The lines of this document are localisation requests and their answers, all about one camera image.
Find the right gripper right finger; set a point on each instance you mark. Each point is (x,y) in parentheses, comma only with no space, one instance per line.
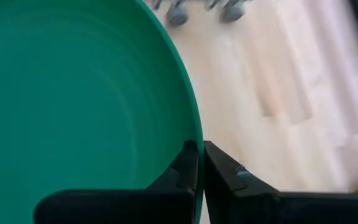
(244,202)

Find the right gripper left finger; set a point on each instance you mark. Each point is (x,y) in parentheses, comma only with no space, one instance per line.
(166,205)

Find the dark green plate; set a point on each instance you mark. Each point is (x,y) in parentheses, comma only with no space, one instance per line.
(73,93)

